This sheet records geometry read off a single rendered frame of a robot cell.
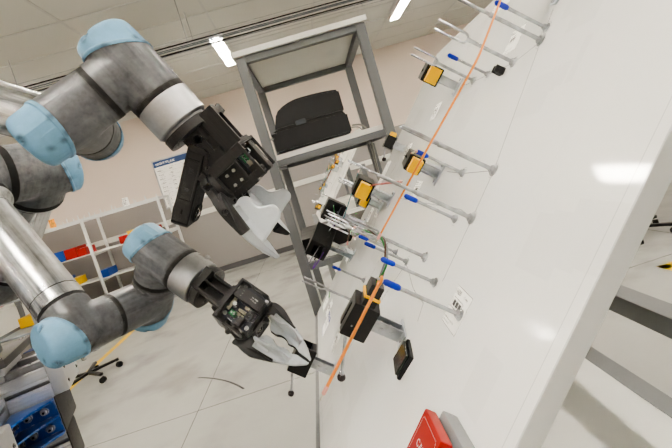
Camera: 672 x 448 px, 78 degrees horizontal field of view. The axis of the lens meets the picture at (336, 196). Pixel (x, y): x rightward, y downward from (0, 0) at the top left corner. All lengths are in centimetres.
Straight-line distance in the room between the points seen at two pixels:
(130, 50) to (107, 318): 41
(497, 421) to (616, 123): 27
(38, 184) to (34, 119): 43
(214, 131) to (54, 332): 37
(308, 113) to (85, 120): 112
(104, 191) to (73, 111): 842
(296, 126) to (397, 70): 708
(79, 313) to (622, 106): 74
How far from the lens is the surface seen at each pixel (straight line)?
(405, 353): 60
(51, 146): 59
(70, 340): 74
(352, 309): 62
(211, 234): 842
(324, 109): 161
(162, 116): 57
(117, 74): 58
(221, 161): 55
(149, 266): 75
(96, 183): 905
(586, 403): 99
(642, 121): 41
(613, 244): 37
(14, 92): 75
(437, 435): 41
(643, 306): 87
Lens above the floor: 137
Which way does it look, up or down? 4 degrees down
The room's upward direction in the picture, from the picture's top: 17 degrees counter-clockwise
